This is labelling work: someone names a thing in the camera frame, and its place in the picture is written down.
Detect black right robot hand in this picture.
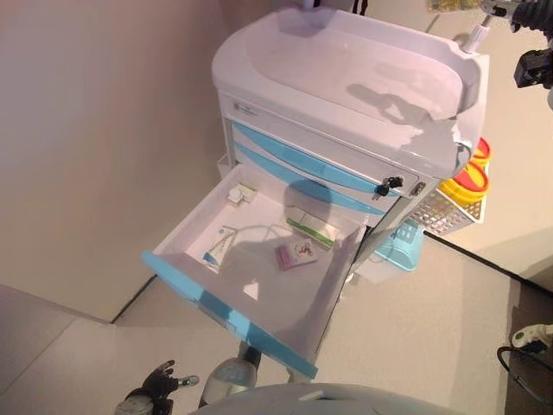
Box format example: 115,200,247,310
481,0,553,34

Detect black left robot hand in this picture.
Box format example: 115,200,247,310
144,360,200,401

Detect blue front cart drawer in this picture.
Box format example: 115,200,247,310
231,120,401,198
235,142,385,217
140,163,368,381

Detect blue white medicine box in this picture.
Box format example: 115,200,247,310
200,225,238,273

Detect pink medicine box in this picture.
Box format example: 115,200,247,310
274,244,299,272

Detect small white medicine box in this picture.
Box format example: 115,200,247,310
227,183,257,208

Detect green white medicine box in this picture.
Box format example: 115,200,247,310
285,214,336,252

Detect white IV pole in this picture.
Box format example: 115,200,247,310
461,3,498,55

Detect yellow sharps container red lid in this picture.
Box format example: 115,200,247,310
439,162,492,204
473,136,493,168

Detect grey robot torso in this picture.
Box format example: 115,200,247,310
194,382,472,415

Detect white card red print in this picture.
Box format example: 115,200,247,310
289,239,320,263

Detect white medical cart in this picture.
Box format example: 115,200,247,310
210,6,492,303

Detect white plastic mesh basket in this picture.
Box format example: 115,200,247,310
410,189,487,237

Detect black cart keys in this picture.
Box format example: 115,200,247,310
372,175,405,202

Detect clear plastic bin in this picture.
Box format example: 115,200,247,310
352,254,416,286

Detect light blue waste bin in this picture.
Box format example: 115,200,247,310
373,218,424,274

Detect white bed caster wheel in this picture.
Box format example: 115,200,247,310
512,322,553,349

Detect black floor cable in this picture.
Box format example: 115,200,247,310
496,344,553,394

